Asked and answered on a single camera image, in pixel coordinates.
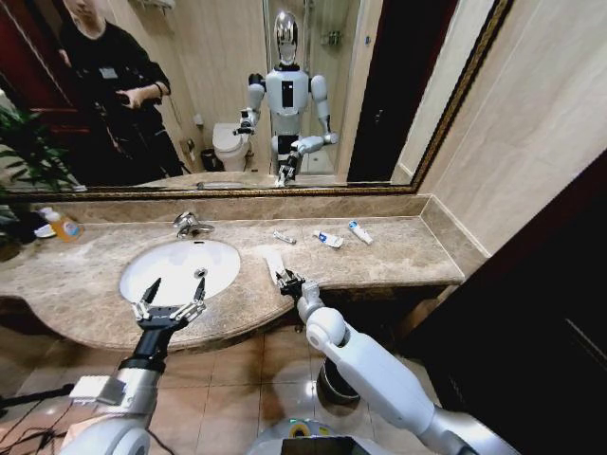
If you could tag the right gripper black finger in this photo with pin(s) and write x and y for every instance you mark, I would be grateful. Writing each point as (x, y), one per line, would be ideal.
(281, 278)
(291, 275)

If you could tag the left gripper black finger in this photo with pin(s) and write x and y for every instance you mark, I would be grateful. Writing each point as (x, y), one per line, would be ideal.
(144, 303)
(196, 301)

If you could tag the white paper trash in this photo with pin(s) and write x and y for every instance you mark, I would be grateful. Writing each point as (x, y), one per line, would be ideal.
(273, 263)

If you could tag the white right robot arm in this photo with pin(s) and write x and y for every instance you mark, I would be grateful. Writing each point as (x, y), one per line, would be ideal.
(379, 374)

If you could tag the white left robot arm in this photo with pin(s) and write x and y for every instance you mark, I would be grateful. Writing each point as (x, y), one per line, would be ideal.
(135, 393)

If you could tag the chrome sink drain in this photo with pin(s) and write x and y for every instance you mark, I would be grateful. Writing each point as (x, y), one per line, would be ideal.
(201, 272)

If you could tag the white round sink basin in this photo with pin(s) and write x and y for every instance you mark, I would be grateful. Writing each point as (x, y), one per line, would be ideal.
(175, 263)

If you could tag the dark round trash bin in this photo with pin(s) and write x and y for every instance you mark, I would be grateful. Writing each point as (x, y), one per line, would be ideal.
(332, 389)

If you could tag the white toothpaste tube red mark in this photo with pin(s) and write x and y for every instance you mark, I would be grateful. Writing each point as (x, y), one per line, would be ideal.
(328, 239)

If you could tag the chrome faucet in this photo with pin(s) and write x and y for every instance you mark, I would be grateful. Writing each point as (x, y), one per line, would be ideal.
(186, 223)

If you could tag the white toothpaste tube blue cap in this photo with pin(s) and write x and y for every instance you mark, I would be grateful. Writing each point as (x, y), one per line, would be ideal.
(360, 231)

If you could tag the orange soap bottle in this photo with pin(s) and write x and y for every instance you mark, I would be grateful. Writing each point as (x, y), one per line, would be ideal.
(66, 230)

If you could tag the small white dish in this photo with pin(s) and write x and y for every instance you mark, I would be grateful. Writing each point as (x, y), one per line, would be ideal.
(43, 232)

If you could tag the green potted plant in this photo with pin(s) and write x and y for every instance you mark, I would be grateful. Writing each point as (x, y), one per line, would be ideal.
(21, 227)

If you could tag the white robot front shell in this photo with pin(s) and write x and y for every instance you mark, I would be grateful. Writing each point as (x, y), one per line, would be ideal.
(313, 441)

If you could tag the dark wooden door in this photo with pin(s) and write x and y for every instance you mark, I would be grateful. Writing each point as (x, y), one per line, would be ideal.
(531, 332)

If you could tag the gold framed wall mirror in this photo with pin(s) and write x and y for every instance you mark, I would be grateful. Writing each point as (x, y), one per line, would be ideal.
(223, 71)

